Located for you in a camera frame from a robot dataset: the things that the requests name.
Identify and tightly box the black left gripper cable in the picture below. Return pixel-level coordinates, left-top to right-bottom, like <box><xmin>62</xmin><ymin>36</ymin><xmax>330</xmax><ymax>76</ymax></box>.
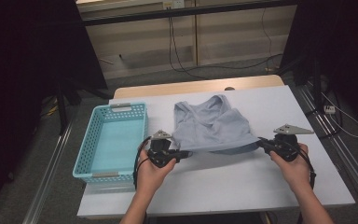
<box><xmin>132</xmin><ymin>135</ymin><xmax>153</xmax><ymax>190</ymax></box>

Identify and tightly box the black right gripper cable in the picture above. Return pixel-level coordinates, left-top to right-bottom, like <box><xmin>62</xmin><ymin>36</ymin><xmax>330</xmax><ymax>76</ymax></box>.
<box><xmin>292</xmin><ymin>141</ymin><xmax>317</xmax><ymax>190</ymax></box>

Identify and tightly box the white wall socket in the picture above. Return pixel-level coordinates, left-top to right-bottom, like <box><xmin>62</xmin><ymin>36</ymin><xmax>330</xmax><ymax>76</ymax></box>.
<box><xmin>162</xmin><ymin>0</ymin><xmax>186</xmax><ymax>9</ymax></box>

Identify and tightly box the black hanging cable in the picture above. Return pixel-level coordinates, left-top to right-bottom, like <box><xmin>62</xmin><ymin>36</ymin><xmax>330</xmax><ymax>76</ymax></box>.
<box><xmin>167</xmin><ymin>8</ymin><xmax>209</xmax><ymax>80</ymax></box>

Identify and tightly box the light blue tank top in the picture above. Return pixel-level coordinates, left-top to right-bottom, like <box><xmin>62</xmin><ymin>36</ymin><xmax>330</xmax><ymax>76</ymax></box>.
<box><xmin>171</xmin><ymin>93</ymin><xmax>262</xmax><ymax>156</ymax></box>

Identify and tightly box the black horizontal bar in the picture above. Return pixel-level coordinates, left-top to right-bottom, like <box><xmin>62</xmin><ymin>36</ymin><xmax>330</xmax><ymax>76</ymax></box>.
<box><xmin>81</xmin><ymin>0</ymin><xmax>297</xmax><ymax>27</ymax></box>

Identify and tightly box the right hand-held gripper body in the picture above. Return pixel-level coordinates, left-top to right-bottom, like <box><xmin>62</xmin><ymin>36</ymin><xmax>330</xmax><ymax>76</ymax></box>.
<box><xmin>268</xmin><ymin>123</ymin><xmax>315</xmax><ymax>163</ymax></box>

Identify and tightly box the white table cover board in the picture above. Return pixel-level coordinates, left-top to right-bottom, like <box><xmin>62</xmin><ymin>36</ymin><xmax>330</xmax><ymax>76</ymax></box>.
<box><xmin>76</xmin><ymin>85</ymin><xmax>356</xmax><ymax>218</ymax></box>

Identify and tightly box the light blue plastic basket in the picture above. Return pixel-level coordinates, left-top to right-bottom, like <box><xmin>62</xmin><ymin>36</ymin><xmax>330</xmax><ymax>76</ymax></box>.
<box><xmin>72</xmin><ymin>102</ymin><xmax>150</xmax><ymax>185</ymax></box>

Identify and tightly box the person's left hand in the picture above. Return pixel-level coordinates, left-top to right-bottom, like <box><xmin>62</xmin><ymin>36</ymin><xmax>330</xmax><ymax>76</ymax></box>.
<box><xmin>135</xmin><ymin>150</ymin><xmax>178</xmax><ymax>196</ymax></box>

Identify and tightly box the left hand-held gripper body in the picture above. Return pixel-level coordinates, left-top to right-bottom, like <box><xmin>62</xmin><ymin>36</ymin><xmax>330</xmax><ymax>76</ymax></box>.
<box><xmin>146</xmin><ymin>129</ymin><xmax>179</xmax><ymax>169</ymax></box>

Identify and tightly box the aluminium floor rail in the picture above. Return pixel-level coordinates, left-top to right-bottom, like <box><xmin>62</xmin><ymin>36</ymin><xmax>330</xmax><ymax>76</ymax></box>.
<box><xmin>21</xmin><ymin>122</ymin><xmax>74</xmax><ymax>224</ymax></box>
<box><xmin>296</xmin><ymin>82</ymin><xmax>358</xmax><ymax>216</ymax></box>

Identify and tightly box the wooden table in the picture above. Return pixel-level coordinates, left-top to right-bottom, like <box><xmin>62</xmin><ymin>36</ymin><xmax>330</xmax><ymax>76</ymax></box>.
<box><xmin>114</xmin><ymin>74</ymin><xmax>285</xmax><ymax>100</ymax></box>

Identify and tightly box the thin black wall cable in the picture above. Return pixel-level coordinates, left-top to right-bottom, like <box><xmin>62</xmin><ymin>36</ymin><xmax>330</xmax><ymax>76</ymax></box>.
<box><xmin>195</xmin><ymin>7</ymin><xmax>284</xmax><ymax>71</ymax></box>

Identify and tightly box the black stand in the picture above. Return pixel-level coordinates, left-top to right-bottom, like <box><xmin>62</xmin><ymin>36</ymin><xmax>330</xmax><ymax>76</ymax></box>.
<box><xmin>304</xmin><ymin>55</ymin><xmax>339</xmax><ymax>140</ymax></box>
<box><xmin>54</xmin><ymin>78</ymin><xmax>115</xmax><ymax>136</ymax></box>

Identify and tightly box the person's right hand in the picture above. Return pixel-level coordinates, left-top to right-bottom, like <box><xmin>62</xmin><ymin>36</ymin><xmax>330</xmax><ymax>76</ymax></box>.
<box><xmin>269</xmin><ymin>143</ymin><xmax>314</xmax><ymax>194</ymax></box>

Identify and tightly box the black curtain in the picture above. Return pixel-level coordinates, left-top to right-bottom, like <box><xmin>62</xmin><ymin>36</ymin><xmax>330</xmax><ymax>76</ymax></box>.
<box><xmin>0</xmin><ymin>0</ymin><xmax>108</xmax><ymax>216</ymax></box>
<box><xmin>279</xmin><ymin>0</ymin><xmax>358</xmax><ymax>132</ymax></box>

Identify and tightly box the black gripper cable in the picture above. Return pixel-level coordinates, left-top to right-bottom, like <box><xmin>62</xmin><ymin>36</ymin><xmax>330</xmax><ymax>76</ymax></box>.
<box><xmin>132</xmin><ymin>135</ymin><xmax>153</xmax><ymax>190</ymax></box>
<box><xmin>292</xmin><ymin>141</ymin><xmax>317</xmax><ymax>190</ymax></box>

